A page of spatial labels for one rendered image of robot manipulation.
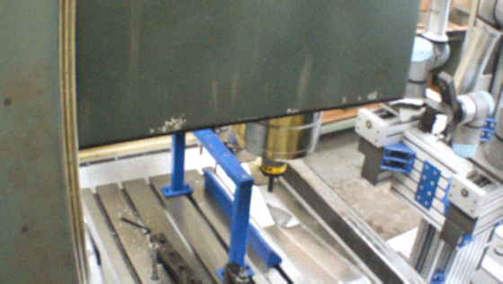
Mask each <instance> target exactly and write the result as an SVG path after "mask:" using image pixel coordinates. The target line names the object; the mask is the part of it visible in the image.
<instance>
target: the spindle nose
mask: <svg viewBox="0 0 503 284"><path fill-rule="evenodd" d="M322 114H323V111H322V112H316V113H311V114H305V115H299V116H293V117H287V118H281V119H275V120H264V121H259V122H253V123H247V124H242V125H236V128H235V130H236V139H237V142H238V143H239V145H240V146H241V147H242V148H244V149H245V150H246V151H248V152H249V153H251V154H253V155H256V156H258V157H261V158H265V159H269V160H276V161H291V160H296V159H300V158H303V157H306V156H308V155H310V154H311V153H312V152H313V151H314V150H315V148H316V145H317V142H318V140H319V135H320V129H321V124H322Z"/></svg>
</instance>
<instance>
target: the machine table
mask: <svg viewBox="0 0 503 284"><path fill-rule="evenodd" d="M206 170H209V171H210V172H211V173H213V174H214V175H215V176H216V177H217V178H218V179H219V180H220V181H221V182H222V183H223V185H224V186H225V187H226V188H227V189H228V190H229V191H230V193H231V195H232V196H234V192H233V190H232V189H231V188H230V187H229V186H228V184H227V183H226V182H225V180H224V179H223V178H222V177H221V175H220V174H219V173H215V168H214V166H213V165H210V166H204V167H202V168H201V171H202V172H203V174H201V173H200V171H199V170H198V168H194V169H189V170H185V176H184V182H188V183H189V184H190V186H191V188H192V189H193V190H194V192H193V193H190V194H185V195H181V196H176V197H172V198H170V197H168V199H167V200H166V197H165V195H164V194H163V191H162V190H161V188H162V187H166V186H171V185H169V184H171V174H170V173H167V174H161V175H156V176H151V177H148V179H149V181H150V183H147V182H146V180H145V178H144V177H143V178H137V179H134V180H128V181H124V182H121V184H122V187H123V188H124V189H120V188H119V186H118V183H117V182H116V183H107V184H103V185H98V186H95V190H96V193H93V191H92V189H91V188H89V187H86V188H82V189H81V190H82V202H83V214H84V218H85V220H86V223H87V224H88V227H89V228H90V230H91V233H92V235H93V238H94V241H95V243H96V245H97V247H98V249H99V251H100V253H101V257H102V259H103V260H104V263H105V265H106V268H107V269H108V271H109V274H110V276H111V278H112V281H113V283H114V284H139V282H140V283H141V284H154V283H152V282H151V281H150V279H149V278H148V277H150V273H151V272H152V273H153V270H151V269H153V264H152V261H151V260H150V258H149V245H150V244H151V243H150V240H149V236H150V235H155V234H161V233H164V234H165V236H166V237H167V238H168V240H170V241H171V243H172V244H173V246H174V247H175V248H176V250H177V251H178V252H179V254H180V255H181V257H182V258H183V259H184V260H185V261H186V262H187V264H188V265H189V266H190V267H191V268H192V270H193V271H194V272H195V273H196V274H197V276H198V277H199V279H200V280H201V281H202V282H203V284H223V281H222V280H221V279H220V278H219V277H218V276H217V274H216V269H219V270H220V269H223V268H224V267H225V264H226V263H228V251H229V242H230V232H231V224H232V220H231V219H230V218H229V217H228V216H227V215H226V213H225V212H224V210H223V209H222V208H221V206H220V205H219V204H218V202H217V201H216V199H215V198H214V197H213V196H212V194H211V193H210V192H209V190H208V189H207V187H206V186H205V174H206ZM196 180H197V181H198V182H197V181H196ZM161 184H162V185H161ZM165 184H166V185H165ZM160 185H161V187H160ZM158 187H159V188H158ZM157 188H158V189H157ZM202 189H203V190H202ZM130 192H131V193H130ZM129 193H130V194H129ZM132 193H133V194H132ZM140 194H141V195H140ZM156 194H157V195H156ZM160 194H162V195H160ZM134 196H135V197H134ZM155 196H156V197H155ZM199 200H204V201H203V202H204V203H203V202H199V203H197V201H199ZM104 201H105V202H104ZM134 201H135V203H134ZM140 202H141V204H140ZM102 203H103V204H102ZM105 203H108V204H105ZM186 204H187V205H186ZM199 204H200V205H199ZM178 206H179V207H178ZM105 207H106V208H105ZM126 207H127V208H126ZM195 207H196V208H195ZM125 210H126V211H125ZM131 210H132V212H131ZM128 212H129V213H128ZM130 212H131V213H130ZM185 212H186V213H185ZM115 213H116V214H115ZM122 213H123V214H122ZM132 213H133V214H134V215H133V214H132ZM189 213H190V214H189ZM120 214H121V215H120ZM130 214H131V215H130ZM123 215H124V216H123ZM125 215H126V216H125ZM142 215H143V216H142ZM183 215H184V216H183ZM185 215H186V216H185ZM117 216H119V217H117ZM121 217H124V218H127V219H129V220H131V221H133V222H134V221H135V222H136V223H138V222H139V223H138V224H140V225H142V226H145V227H148V228H150V229H152V230H151V231H150V232H149V233H148V234H147V235H144V234H143V233H145V232H146V231H147V230H145V229H144V228H142V227H139V226H135V225H133V224H131V223H129V222H127V221H125V220H122V219H121ZM250 218H251V220H252V221H253V222H254V224H255V225H256V226H257V227H258V229H259V230H260V231H261V232H262V233H263V234H264V235H265V236H266V237H267V238H268V239H269V241H270V242H271V243H272V245H273V246H274V247H275V248H276V249H277V250H278V251H279V256H280V257H281V258H282V262H281V263H277V264H273V265H271V266H267V264H266V263H265V262H264V261H263V260H262V259H261V258H260V256H259V255H258V254H257V253H256V251H255V250H253V248H252V247H251V245H250V244H249V243H248V241H247V247H246V254H245V262H248V263H249V265H250V264H251V265H250V266H251V268H252V269H253V271H254V272H255V275H253V276H250V277H248V278H249V280H250V281H251V282H252V284H269V281H268V280H270V281H271V283H273V284H275V282H276V284H279V283H280V284H310V283H309V281H308V280H306V279H305V277H304V276H303V275H302V274H301V273H300V272H299V269H298V268H297V267H296V266H295V265H294V264H293V263H292V262H291V261H290V260H289V259H288V258H287V257H286V256H285V255H284V253H283V252H282V250H281V248H280V247H278V245H277V244H276V243H275V242H274V240H273V239H272V238H271V237H270V236H269V234H268V233H267V232H266V231H265V230H264V229H263V228H262V226H261V225H260V224H259V222H258V221H257V220H256V219H255V217H254V216H253V215H252V214H251V215H250ZM105 220H106V221H105ZM147 220H148V223H147ZM113 221H114V222H113ZM143 221H144V222H143ZM124 223H125V224H124ZM121 224H123V225H121ZM130 224H131V225H130ZM119 225H120V227H119ZM184 230H185V231H184ZM118 231H119V232H118ZM136 231H137V232H136ZM107 233H108V234H107ZM113 233H115V234H113ZM141 233H142V235H141ZM122 236H123V237H124V238H123V237H122ZM139 237H140V238H139ZM111 238H112V239H111ZM120 239H121V240H122V241H121V240H120ZM128 239H129V240H128ZM133 239H134V240H133ZM137 239H138V240H137ZM113 240H114V241H113ZM115 240H116V241H115ZM148 241H149V242H148ZM122 242H123V243H122ZM112 246H113V247H112ZM120 246H121V247H120ZM130 246H131V247H130ZM122 247H123V248H124V249H125V250H124V251H123V250H122V249H123V248H122ZM138 247H140V248H138ZM145 251H146V253H145ZM123 252H125V253H123ZM122 254H123V255H122ZM134 255H135V256H134ZM246 255H247V258H246ZM126 256H127V257H126ZM248 256H249V257H248ZM145 257H148V258H145ZM124 258H125V259H124ZM139 259H140V260H139ZM140 262H141V263H140ZM150 265H151V266H150ZM130 266H131V268H130ZM134 266H135V267H134ZM141 266H143V267H141ZM146 266H147V268H146ZM255 266H257V267H255ZM138 267H139V268H138ZM150 267H151V268H150ZM156 267H158V268H156V270H157V274H159V275H160V276H162V279H163V280H164V281H165V283H163V281H161V282H158V283H157V284H180V282H179V281H178V280H177V279H176V278H175V276H174V275H173V273H172V272H171V271H170V270H169V268H168V267H167V265H166V264H165V263H162V265H159V266H158V264H157V266H156ZM159 267H160V268H159ZM263 267H264V268H263ZM267 267H268V268H267ZM142 268H144V269H142ZM149 268H150V269H149ZM158 269H159V270H158ZM265 269H266V270H265ZM147 271H148V272H147ZM150 271H151V272H150ZM158 271H159V273H158ZM261 271H264V273H266V274H263V272H261ZM265 271H266V272H265ZM256 272H258V273H256ZM140 273H141V275H140ZM152 273H151V274H152ZM130 274H132V275H130ZM268 274H269V275H268ZM138 275H139V276H138ZM265 275H266V277H268V280H267V278H266V277H265ZM274 276H275V277H274ZM279 278H280V280H279ZM217 281H218V282H217ZM135 282H136V283H135ZM169 282H170V283H169ZM298 282H299V283H298Z"/></svg>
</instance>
